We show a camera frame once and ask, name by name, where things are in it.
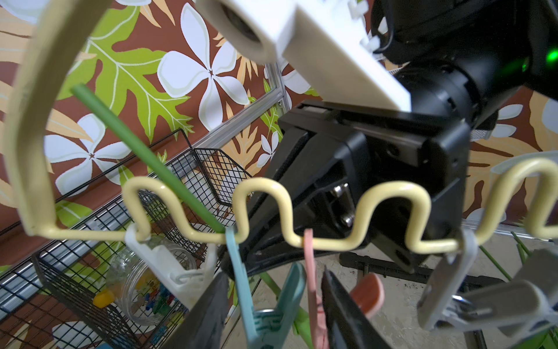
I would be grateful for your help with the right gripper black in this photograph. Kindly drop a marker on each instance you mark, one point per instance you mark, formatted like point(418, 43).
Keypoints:
point(331, 154)

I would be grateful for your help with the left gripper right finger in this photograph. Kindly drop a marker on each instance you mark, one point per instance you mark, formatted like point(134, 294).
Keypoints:
point(347, 325)

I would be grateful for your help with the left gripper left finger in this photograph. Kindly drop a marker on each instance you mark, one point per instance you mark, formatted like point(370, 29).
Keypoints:
point(203, 326)

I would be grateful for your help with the yellow tulip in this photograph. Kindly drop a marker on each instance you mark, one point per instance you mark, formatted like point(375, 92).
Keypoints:
point(264, 329)

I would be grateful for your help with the cream clip hanger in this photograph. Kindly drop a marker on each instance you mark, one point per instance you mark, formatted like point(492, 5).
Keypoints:
point(522, 306)

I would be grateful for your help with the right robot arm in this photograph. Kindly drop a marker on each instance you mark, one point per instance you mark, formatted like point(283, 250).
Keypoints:
point(461, 60)

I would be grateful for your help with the clear plastic jar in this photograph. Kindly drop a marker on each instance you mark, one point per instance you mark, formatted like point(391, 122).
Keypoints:
point(134, 288)

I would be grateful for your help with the black wire wall basket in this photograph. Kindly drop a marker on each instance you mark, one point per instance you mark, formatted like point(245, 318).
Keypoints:
point(47, 300)

